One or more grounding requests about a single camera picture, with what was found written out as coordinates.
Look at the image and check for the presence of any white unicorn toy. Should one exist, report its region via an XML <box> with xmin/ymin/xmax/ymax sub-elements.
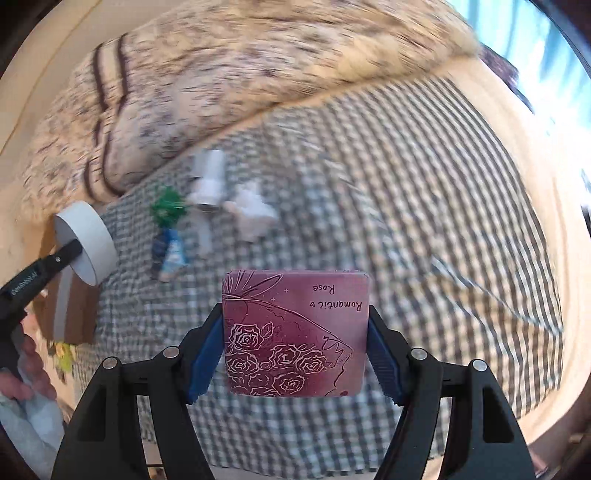
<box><xmin>223</xmin><ymin>180</ymin><xmax>279</xmax><ymax>243</ymax></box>

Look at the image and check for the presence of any white foam stick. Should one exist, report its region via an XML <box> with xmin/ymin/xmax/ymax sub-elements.
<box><xmin>195</xmin><ymin>210</ymin><xmax>212</xmax><ymax>258</ymax></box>

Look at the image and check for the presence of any brown cardboard box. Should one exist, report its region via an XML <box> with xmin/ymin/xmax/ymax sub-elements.
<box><xmin>35</xmin><ymin>216</ymin><xmax>100</xmax><ymax>345</ymax></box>

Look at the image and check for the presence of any blue tissue pack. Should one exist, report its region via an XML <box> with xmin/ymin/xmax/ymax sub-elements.
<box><xmin>151</xmin><ymin>228</ymin><xmax>187</xmax><ymax>282</ymax></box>

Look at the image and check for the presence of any person's hand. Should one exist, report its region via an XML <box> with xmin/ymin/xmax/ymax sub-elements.
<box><xmin>0</xmin><ymin>335</ymin><xmax>57</xmax><ymax>401</ymax></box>

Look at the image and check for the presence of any green snack bag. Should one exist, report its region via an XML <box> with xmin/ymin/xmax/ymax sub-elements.
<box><xmin>150</xmin><ymin>187</ymin><xmax>186</xmax><ymax>228</ymax></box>

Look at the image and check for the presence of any pink rose card box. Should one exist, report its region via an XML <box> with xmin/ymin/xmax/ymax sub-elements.
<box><xmin>222</xmin><ymin>270</ymin><xmax>370</xmax><ymax>397</ymax></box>

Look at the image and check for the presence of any white tape roll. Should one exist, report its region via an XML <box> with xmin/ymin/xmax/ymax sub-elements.
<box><xmin>54</xmin><ymin>201</ymin><xmax>118</xmax><ymax>286</ymax></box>

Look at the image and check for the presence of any floral patterned duvet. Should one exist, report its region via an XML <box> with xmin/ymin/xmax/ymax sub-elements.
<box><xmin>21</xmin><ymin>1</ymin><xmax>479</xmax><ymax>223</ymax></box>

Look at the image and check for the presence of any white charger with carabiner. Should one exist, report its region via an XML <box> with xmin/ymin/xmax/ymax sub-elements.
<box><xmin>186</xmin><ymin>149</ymin><xmax>226</xmax><ymax>212</ymax></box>

